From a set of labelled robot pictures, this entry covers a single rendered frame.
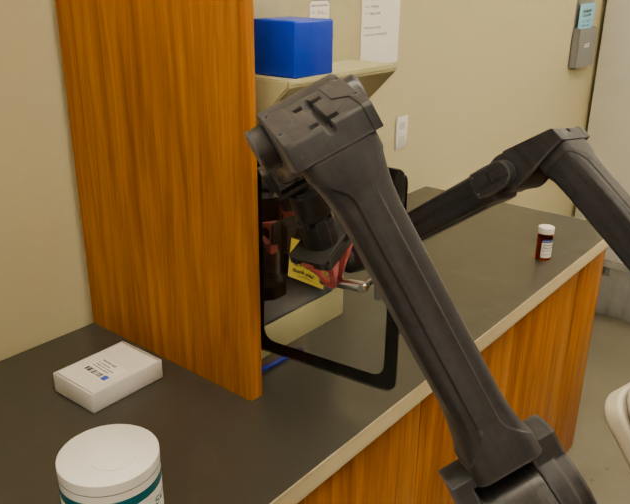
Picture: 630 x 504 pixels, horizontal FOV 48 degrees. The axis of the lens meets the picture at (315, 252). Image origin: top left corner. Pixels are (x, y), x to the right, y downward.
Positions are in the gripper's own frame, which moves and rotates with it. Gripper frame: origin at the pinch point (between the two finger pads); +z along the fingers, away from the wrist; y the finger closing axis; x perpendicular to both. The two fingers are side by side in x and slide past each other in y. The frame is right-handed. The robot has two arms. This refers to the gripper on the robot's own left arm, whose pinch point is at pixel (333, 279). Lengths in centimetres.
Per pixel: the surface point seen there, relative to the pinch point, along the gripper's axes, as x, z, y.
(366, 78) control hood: -9.5, -15.8, -35.1
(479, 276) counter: -2, 54, -56
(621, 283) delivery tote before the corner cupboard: 3, 203, -205
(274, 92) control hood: -13.7, -25.2, -14.5
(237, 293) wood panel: -16.6, 2.4, 6.7
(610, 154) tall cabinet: -21, 172, -268
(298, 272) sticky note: -10.0, 4.1, -2.6
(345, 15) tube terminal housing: -19, -22, -47
